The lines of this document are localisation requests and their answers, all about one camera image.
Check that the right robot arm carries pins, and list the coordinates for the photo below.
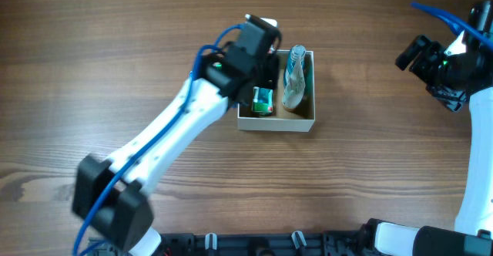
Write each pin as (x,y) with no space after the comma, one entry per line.
(457,76)

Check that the white lotion tube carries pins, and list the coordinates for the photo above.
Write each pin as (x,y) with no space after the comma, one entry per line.
(295,84)

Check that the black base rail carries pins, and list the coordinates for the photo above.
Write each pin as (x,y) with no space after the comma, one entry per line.
(328,243)

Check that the white square cardboard box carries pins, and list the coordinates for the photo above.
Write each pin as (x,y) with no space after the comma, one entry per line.
(301,119)

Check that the green soap box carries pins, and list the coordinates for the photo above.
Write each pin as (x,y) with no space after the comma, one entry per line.
(262,103)

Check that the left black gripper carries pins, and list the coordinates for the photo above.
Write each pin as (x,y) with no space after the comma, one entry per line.
(270,75)

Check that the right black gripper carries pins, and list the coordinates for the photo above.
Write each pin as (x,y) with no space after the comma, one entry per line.
(420,61)

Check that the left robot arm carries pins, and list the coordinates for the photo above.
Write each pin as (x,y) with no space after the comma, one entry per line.
(112,196)

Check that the teal mouthwash bottle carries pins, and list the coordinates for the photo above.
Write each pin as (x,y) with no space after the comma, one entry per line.
(296,53)

